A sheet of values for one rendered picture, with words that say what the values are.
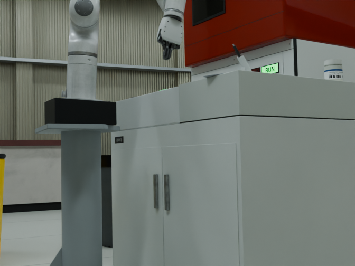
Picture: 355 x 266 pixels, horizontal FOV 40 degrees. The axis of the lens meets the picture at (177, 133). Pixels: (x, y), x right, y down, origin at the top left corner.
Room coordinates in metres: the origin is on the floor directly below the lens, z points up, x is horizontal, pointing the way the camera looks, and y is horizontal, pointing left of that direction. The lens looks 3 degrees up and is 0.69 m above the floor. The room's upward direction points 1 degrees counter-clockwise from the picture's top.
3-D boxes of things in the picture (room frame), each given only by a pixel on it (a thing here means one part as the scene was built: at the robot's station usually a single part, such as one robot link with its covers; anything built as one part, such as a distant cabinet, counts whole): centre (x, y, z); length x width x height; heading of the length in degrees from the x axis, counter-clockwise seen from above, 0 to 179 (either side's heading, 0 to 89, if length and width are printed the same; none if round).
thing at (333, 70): (1.91, -0.63, 1.01); 0.07 x 0.07 x 0.10
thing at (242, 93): (1.86, -0.37, 0.89); 0.62 x 0.35 x 0.14; 123
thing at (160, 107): (2.09, 0.10, 0.89); 0.55 x 0.09 x 0.14; 33
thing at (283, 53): (2.52, -0.32, 1.02); 0.81 x 0.03 x 0.40; 33
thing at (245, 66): (1.97, -0.28, 1.03); 0.06 x 0.04 x 0.13; 123
